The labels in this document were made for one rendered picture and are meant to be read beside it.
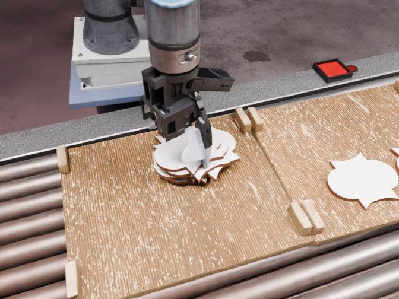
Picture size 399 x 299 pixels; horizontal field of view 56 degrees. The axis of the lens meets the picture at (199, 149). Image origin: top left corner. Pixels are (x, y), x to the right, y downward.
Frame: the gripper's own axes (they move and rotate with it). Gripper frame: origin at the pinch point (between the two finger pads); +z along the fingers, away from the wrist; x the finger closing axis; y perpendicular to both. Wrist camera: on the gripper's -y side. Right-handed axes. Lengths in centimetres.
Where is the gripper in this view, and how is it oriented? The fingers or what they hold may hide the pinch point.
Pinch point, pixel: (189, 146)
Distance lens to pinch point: 72.6
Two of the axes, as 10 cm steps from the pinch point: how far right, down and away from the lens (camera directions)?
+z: 0.0, 6.8, 7.3
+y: -7.8, 4.6, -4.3
